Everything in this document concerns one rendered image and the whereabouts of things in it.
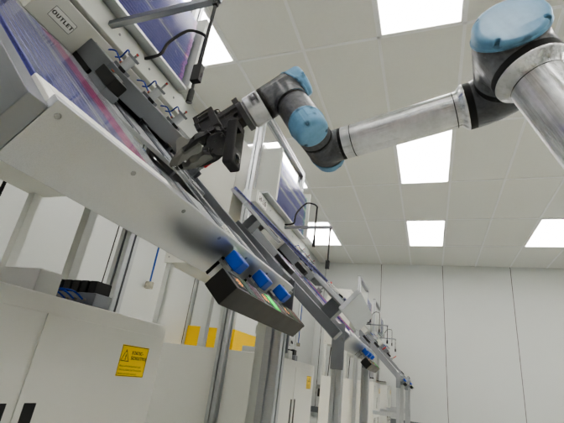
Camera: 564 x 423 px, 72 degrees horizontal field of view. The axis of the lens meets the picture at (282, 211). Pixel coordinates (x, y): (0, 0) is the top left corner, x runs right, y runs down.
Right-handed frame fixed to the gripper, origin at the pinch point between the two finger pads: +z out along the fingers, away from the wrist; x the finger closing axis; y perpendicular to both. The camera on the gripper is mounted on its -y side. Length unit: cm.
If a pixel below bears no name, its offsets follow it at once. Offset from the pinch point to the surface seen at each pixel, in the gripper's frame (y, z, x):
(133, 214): -33.5, -3.8, 31.6
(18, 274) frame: -16.2, 30.3, 15.1
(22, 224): 32, 61, -17
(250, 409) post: -47, 19, -41
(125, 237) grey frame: 8.2, 30.3, -21.6
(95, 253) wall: 113, 132, -146
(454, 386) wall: -68, -68, -760
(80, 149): -33, -6, 42
